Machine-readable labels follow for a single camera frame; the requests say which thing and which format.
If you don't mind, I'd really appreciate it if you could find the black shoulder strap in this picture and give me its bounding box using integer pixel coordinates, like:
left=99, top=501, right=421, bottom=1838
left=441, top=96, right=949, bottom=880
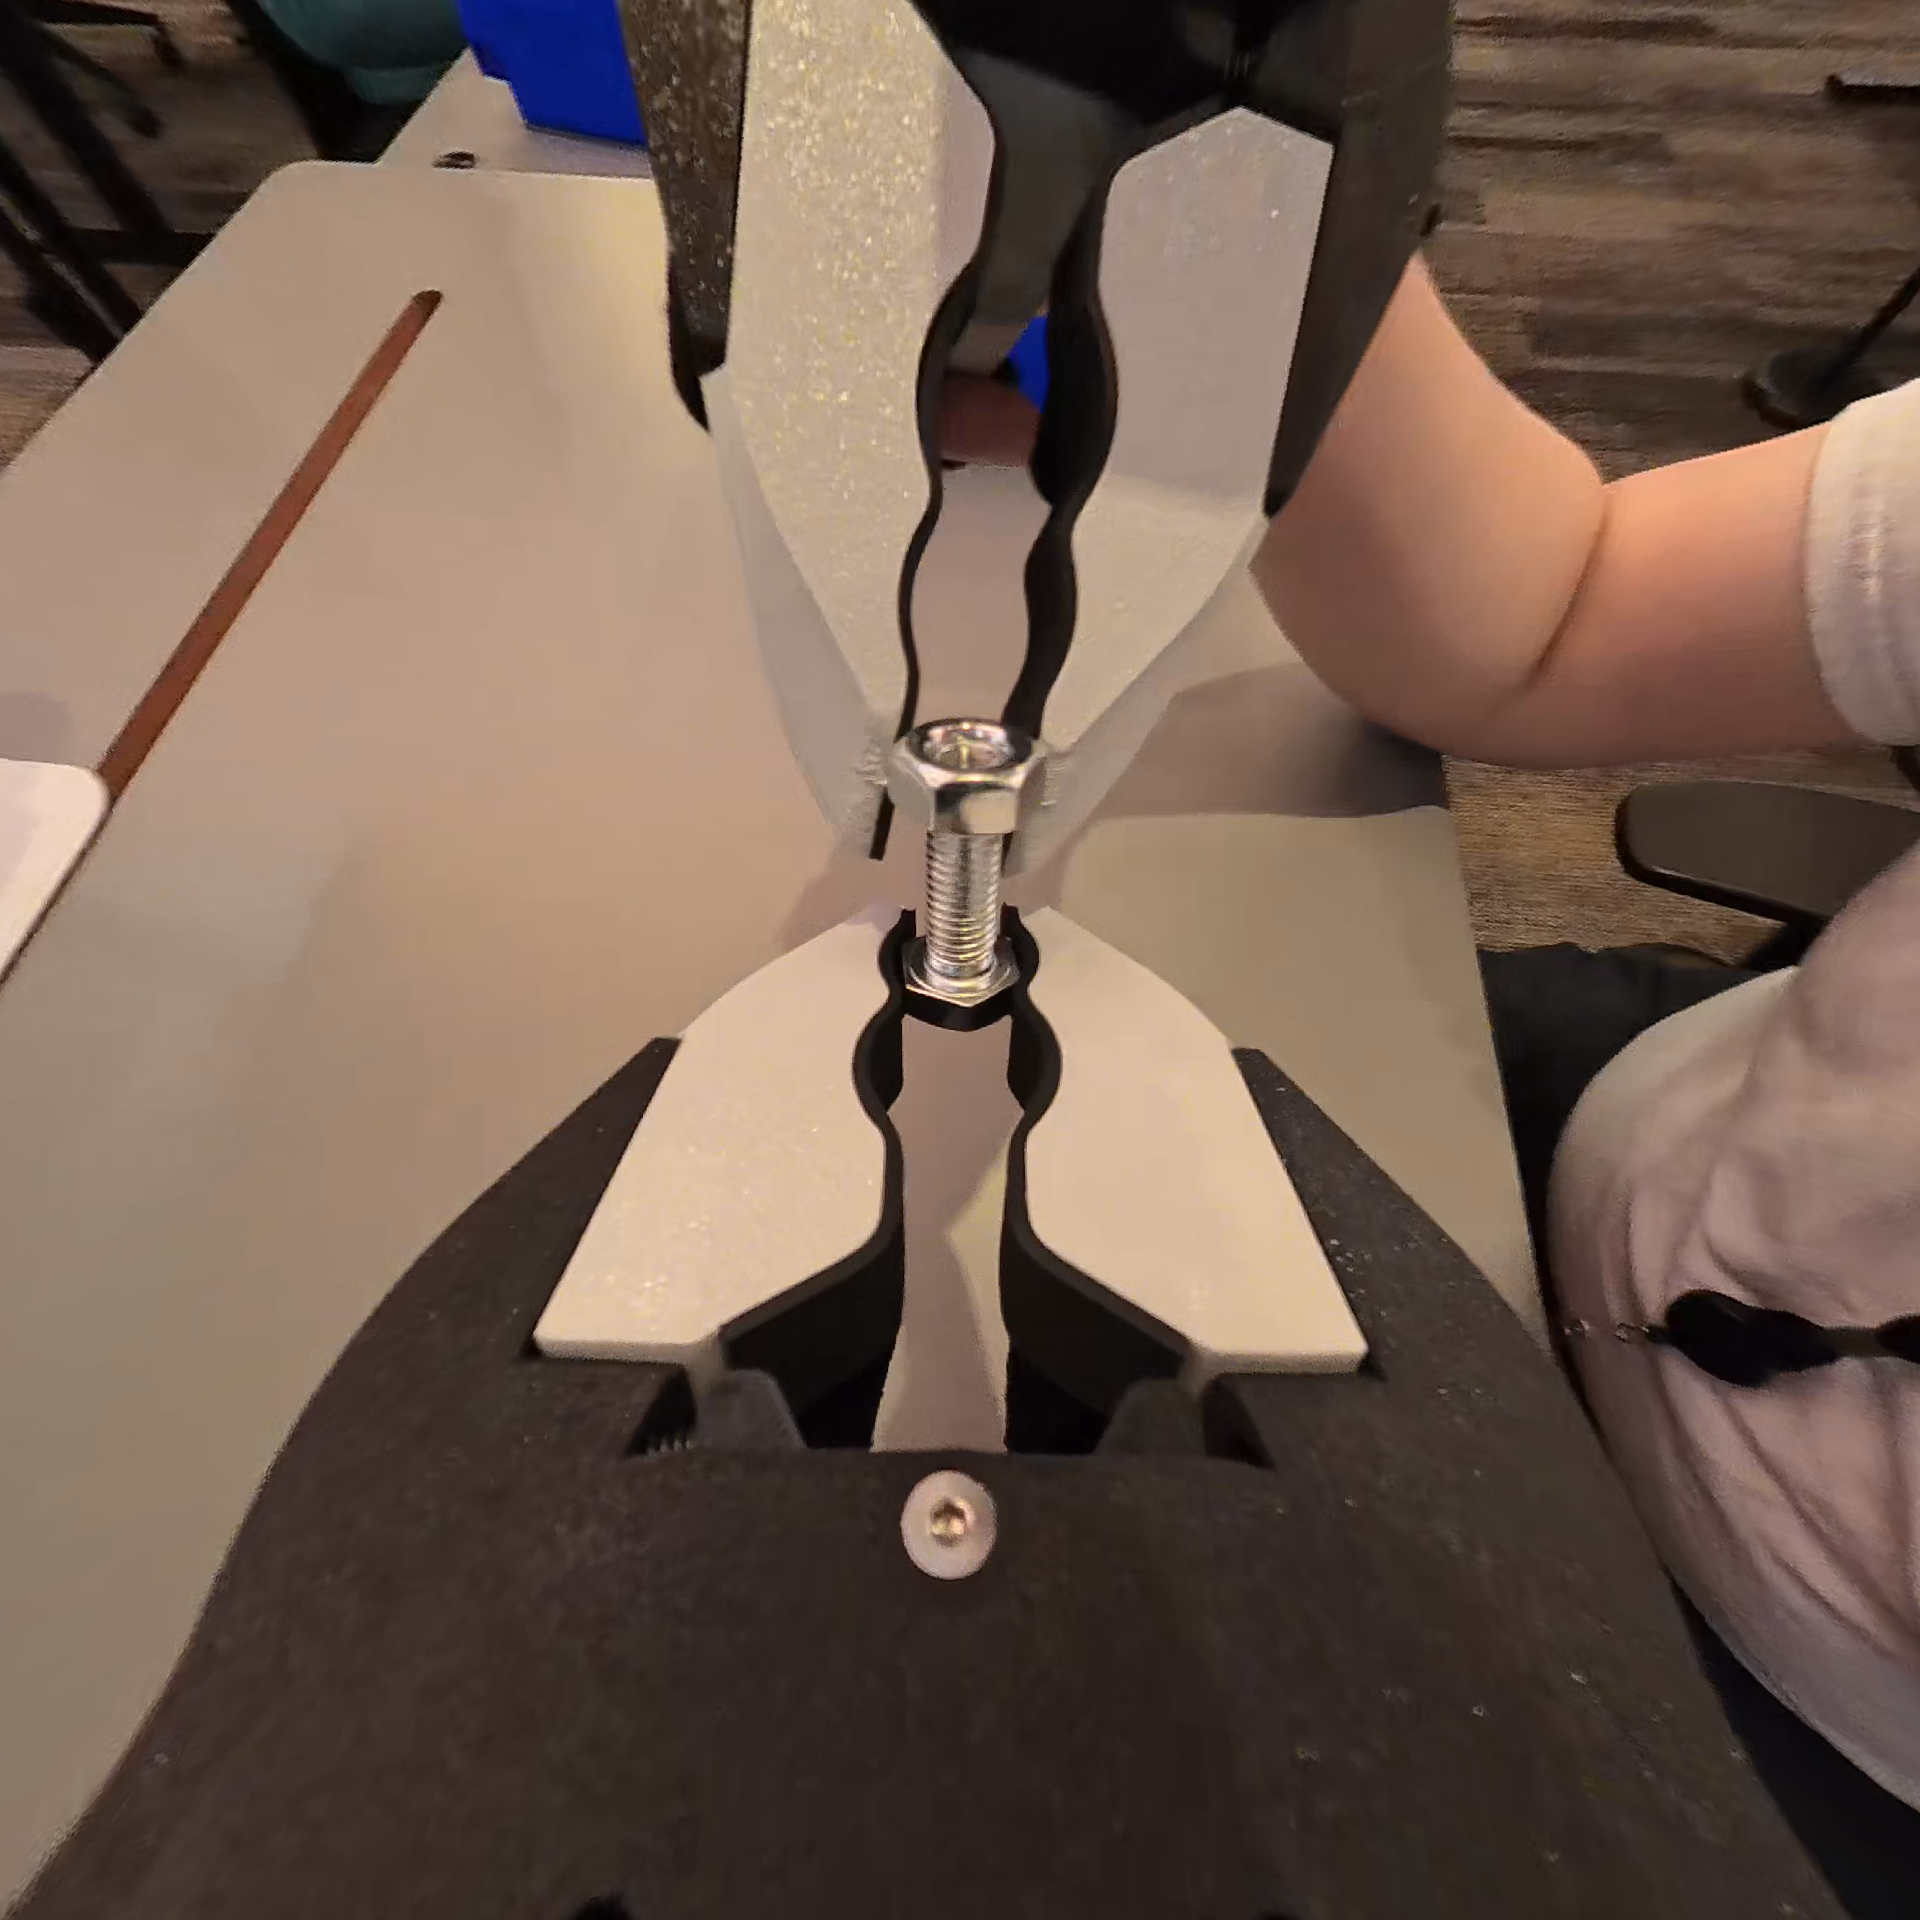
left=1590, top=1292, right=1920, bottom=1387

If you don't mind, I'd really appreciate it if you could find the silver hex bolt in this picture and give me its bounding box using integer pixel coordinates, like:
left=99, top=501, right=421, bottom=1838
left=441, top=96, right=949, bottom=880
left=887, top=817, right=1042, bottom=1022

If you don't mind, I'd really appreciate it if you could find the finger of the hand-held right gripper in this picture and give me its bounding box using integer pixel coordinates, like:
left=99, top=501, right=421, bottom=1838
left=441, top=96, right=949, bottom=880
left=1031, top=106, right=1338, bottom=828
left=707, top=0, right=1007, bottom=865

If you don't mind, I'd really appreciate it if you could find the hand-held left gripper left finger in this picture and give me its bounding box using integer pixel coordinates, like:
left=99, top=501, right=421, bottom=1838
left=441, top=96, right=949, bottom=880
left=535, top=917, right=911, bottom=1449

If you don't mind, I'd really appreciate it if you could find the white board stand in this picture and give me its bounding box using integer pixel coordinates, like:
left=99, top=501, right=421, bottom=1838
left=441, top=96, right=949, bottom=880
left=0, top=756, right=116, bottom=976

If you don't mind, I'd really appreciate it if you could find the black desk chair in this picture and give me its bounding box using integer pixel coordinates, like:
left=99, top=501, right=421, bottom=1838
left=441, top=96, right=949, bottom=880
left=1615, top=774, right=1920, bottom=933

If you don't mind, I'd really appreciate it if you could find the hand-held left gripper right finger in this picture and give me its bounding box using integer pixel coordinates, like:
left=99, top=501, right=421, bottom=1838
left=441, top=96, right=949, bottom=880
left=998, top=917, right=1373, bottom=1449

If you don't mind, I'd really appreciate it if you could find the silver hex nut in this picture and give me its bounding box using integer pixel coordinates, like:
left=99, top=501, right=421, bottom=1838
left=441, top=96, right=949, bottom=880
left=891, top=715, right=1059, bottom=858

